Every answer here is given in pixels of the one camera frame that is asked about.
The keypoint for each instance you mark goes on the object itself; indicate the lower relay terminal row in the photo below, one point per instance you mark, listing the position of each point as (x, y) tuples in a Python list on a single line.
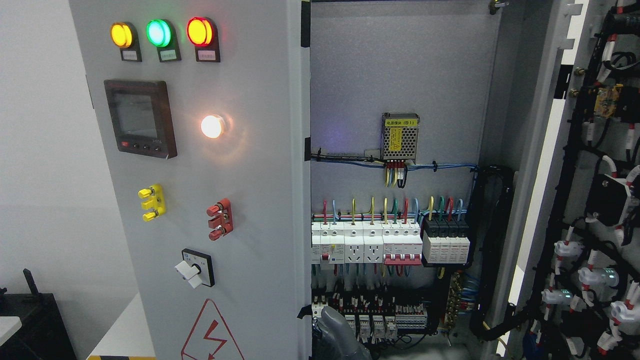
[(383, 314)]

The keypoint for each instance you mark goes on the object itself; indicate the black box at left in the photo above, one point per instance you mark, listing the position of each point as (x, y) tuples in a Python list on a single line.
[(43, 334)]

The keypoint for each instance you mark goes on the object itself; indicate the yellow indicator lamp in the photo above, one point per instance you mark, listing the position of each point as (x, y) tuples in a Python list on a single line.
[(125, 36)]

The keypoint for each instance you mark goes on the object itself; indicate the metal mesh power supply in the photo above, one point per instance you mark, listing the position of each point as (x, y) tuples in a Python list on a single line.
[(400, 131)]

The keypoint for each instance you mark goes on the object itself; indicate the red indicator lamp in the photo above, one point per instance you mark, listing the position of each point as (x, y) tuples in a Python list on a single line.
[(203, 34)]

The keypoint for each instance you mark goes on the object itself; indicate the black white surge protector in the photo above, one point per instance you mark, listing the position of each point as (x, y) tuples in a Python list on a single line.
[(445, 242)]

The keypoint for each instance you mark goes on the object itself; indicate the brass ground bar right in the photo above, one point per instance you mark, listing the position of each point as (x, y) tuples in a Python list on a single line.
[(453, 300)]

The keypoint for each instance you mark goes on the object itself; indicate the grey cabinet door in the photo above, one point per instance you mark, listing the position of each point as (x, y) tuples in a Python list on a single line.
[(561, 253), (260, 87)]

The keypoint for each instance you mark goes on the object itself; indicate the grey electrical cabinet body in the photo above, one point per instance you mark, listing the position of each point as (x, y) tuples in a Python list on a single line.
[(434, 58)]

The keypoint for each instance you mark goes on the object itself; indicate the red high voltage warning sticker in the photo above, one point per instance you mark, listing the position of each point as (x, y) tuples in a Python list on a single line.
[(210, 337)]

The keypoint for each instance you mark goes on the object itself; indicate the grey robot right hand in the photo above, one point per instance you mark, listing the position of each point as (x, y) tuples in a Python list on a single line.
[(333, 338)]

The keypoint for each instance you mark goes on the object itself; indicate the yellow terminal post block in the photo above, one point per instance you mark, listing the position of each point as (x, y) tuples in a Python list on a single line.
[(153, 201)]

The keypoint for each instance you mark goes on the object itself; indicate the red handle circuit breaker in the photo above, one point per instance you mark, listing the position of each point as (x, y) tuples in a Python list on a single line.
[(402, 244)]

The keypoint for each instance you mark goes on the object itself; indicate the green indicator lamp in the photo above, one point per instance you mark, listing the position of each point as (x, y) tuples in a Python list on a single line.
[(162, 35)]

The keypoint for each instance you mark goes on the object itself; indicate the white socket breaker row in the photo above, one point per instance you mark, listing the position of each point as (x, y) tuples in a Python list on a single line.
[(346, 243)]

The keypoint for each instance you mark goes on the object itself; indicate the red terminal post block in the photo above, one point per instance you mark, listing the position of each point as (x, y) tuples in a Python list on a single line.
[(221, 219)]

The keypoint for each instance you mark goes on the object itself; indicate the white glowing indicator lamp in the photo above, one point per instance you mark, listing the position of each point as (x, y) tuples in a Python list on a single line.
[(213, 126)]

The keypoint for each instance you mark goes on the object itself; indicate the black digital power meter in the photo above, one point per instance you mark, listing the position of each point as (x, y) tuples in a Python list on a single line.
[(141, 117)]

